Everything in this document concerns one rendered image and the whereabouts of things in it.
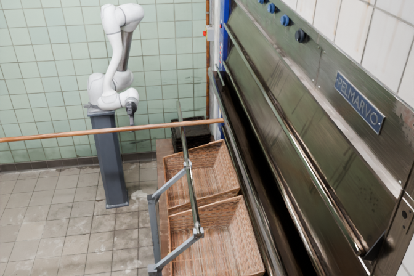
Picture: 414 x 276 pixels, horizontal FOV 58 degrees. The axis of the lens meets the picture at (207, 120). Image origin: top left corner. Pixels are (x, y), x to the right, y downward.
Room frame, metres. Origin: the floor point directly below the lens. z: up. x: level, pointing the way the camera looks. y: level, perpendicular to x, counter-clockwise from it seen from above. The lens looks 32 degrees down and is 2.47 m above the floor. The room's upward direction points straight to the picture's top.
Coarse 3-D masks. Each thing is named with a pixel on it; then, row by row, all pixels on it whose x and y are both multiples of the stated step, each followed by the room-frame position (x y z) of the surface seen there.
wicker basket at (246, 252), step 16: (208, 208) 1.68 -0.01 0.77; (224, 208) 1.70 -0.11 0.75; (240, 208) 1.66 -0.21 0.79; (176, 224) 1.65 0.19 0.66; (192, 224) 1.67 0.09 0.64; (208, 224) 1.68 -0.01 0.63; (224, 224) 1.69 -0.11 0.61; (240, 224) 1.57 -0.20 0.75; (176, 240) 1.58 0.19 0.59; (208, 240) 1.58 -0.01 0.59; (224, 240) 1.59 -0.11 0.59; (240, 240) 1.50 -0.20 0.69; (256, 240) 1.37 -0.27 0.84; (192, 256) 1.47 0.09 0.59; (224, 256) 1.46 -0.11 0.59; (240, 256) 1.42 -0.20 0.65; (256, 256) 1.28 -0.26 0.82; (176, 272) 1.36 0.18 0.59; (208, 272) 1.35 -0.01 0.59; (224, 272) 1.35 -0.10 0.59; (240, 272) 1.35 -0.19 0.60; (256, 272) 1.17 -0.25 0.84
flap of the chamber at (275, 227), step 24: (216, 72) 2.32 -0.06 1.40; (216, 96) 1.98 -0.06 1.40; (240, 120) 1.71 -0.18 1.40; (240, 144) 1.48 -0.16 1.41; (240, 168) 1.31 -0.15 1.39; (264, 168) 1.31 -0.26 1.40; (264, 192) 1.15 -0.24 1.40; (288, 216) 1.02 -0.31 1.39; (288, 240) 0.90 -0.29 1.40; (288, 264) 0.80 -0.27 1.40; (312, 264) 0.81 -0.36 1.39
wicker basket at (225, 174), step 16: (208, 144) 2.30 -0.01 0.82; (224, 144) 2.25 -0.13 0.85; (176, 160) 2.26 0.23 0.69; (192, 160) 2.28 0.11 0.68; (208, 160) 2.30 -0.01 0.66; (224, 160) 2.16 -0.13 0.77; (192, 176) 2.20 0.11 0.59; (208, 176) 2.20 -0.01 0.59; (224, 176) 2.05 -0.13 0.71; (176, 192) 2.02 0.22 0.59; (208, 192) 2.02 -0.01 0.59; (224, 192) 1.77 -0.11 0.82; (176, 208) 1.72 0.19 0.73
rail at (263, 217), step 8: (216, 88) 2.03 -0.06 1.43; (224, 104) 1.84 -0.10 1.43; (224, 112) 1.75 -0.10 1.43; (232, 128) 1.59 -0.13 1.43; (232, 136) 1.52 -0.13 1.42; (240, 152) 1.38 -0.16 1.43; (240, 160) 1.34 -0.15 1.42; (248, 176) 1.21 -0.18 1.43; (248, 184) 1.18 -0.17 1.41; (256, 192) 1.12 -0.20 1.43; (256, 200) 1.07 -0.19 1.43; (264, 216) 0.99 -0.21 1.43; (264, 224) 0.95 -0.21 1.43; (272, 240) 0.88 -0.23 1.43; (272, 248) 0.85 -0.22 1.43; (280, 256) 0.81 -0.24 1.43; (280, 264) 0.78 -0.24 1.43; (280, 272) 0.75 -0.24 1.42
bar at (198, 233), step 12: (180, 108) 2.23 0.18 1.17; (180, 120) 2.07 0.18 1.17; (192, 180) 1.49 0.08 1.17; (156, 192) 1.60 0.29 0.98; (192, 192) 1.39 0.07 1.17; (192, 204) 1.31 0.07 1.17; (156, 228) 1.58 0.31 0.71; (156, 240) 1.57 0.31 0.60; (192, 240) 1.14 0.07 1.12; (156, 252) 1.57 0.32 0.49; (180, 252) 1.13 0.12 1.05; (156, 264) 1.13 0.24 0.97
